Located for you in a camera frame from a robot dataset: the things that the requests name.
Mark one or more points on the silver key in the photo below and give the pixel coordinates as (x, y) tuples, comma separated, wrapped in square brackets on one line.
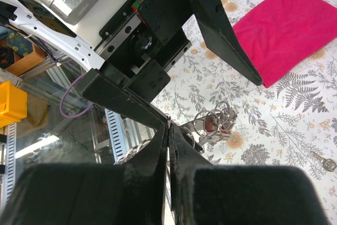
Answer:
[(328, 164)]

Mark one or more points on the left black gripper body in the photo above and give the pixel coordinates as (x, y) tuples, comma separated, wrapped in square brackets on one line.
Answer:
[(142, 42)]

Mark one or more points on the magenta cloth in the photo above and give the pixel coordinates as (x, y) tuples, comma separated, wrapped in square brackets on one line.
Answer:
[(277, 35)]

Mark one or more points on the red key tag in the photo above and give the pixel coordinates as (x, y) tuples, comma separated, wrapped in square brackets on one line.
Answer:
[(212, 125)]

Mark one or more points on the yellow plastic bin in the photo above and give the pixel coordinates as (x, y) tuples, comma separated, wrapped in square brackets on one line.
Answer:
[(13, 104)]

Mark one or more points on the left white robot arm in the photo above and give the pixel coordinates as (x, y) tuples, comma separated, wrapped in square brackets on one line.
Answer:
[(35, 19)]

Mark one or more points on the large metal keyring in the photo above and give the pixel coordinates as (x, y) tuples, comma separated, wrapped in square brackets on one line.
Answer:
[(196, 136)]

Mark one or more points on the grey slotted cable duct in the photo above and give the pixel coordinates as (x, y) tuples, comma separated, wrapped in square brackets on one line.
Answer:
[(114, 124)]

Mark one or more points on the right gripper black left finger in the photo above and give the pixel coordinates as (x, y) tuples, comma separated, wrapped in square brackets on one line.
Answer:
[(88, 193)]

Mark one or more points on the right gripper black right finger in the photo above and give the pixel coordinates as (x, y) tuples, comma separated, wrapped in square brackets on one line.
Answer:
[(203, 193)]

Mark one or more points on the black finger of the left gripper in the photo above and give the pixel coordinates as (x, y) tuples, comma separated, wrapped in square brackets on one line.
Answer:
[(97, 88), (220, 38)]

